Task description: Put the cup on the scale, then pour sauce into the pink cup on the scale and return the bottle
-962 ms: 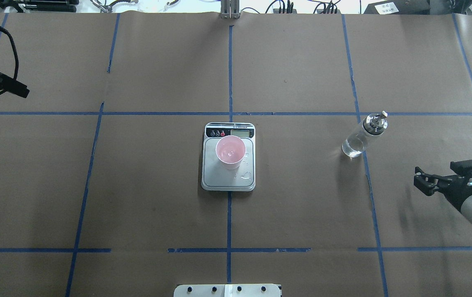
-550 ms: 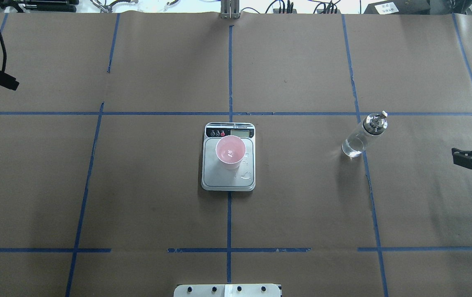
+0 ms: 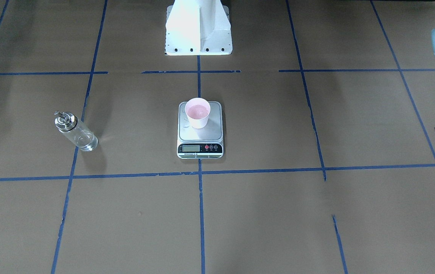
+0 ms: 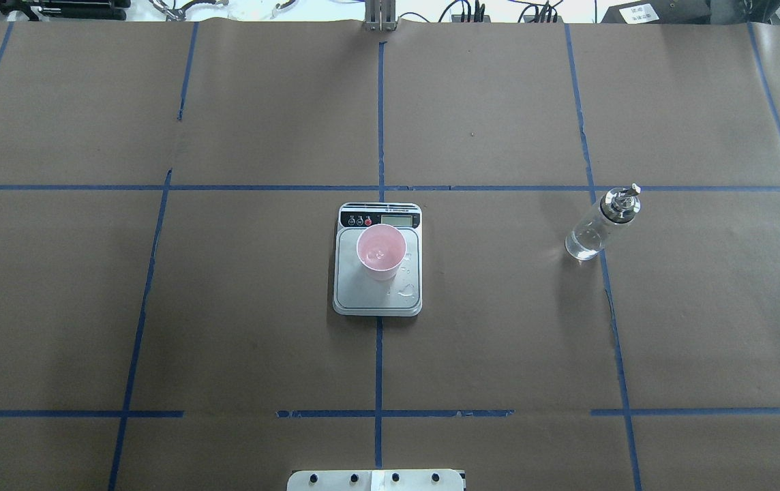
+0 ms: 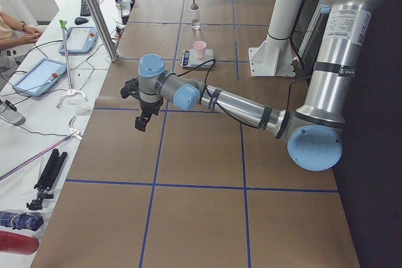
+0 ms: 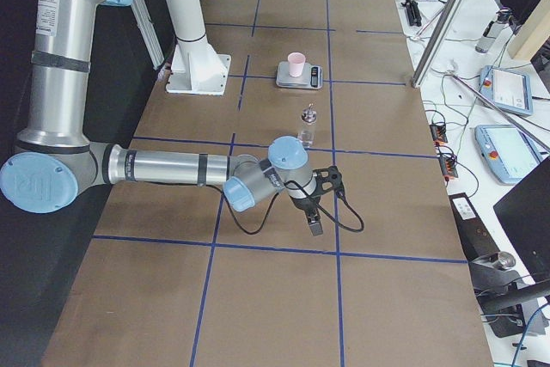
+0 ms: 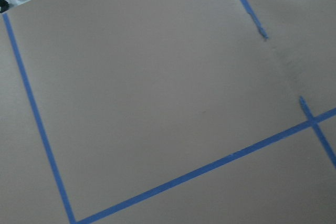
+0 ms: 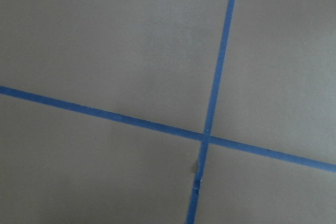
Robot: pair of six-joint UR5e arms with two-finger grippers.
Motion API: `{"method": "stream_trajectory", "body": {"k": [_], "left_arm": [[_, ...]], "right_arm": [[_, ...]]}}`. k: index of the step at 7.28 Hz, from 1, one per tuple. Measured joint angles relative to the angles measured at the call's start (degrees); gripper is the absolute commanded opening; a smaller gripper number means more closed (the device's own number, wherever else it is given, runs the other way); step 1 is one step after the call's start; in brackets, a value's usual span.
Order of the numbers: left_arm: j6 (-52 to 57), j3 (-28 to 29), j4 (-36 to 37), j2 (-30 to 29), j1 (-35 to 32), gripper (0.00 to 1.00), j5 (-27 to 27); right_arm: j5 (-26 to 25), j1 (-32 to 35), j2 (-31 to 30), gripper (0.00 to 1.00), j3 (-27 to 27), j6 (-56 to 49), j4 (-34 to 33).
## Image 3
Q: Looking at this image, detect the digital kitchen scale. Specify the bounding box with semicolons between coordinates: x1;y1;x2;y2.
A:
176;101;224;159

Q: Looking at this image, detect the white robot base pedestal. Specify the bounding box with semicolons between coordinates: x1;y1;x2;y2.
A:
164;0;233;56

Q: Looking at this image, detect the glass sauce bottle metal spout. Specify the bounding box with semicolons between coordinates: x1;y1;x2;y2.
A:
54;111;98;151

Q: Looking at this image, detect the pink paper cup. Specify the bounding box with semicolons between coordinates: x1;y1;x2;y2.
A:
184;98;211;129

